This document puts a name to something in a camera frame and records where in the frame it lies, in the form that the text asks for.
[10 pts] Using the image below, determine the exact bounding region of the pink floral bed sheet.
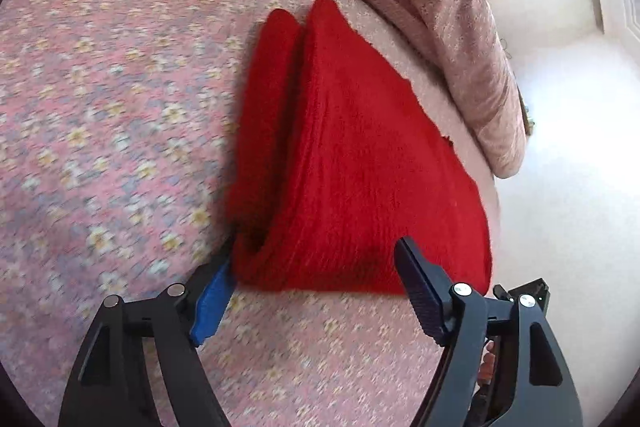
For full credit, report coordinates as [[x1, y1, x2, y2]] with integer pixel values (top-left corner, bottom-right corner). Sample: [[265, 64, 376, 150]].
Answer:
[[1, 0, 499, 426]]

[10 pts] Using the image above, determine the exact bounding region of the red knit cardigan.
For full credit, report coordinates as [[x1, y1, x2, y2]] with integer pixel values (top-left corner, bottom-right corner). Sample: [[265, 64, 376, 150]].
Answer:
[[227, 0, 491, 295]]

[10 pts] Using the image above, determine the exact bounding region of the person's right hand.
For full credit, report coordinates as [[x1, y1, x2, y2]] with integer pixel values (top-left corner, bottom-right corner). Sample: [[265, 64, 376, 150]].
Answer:
[[477, 340, 497, 386]]

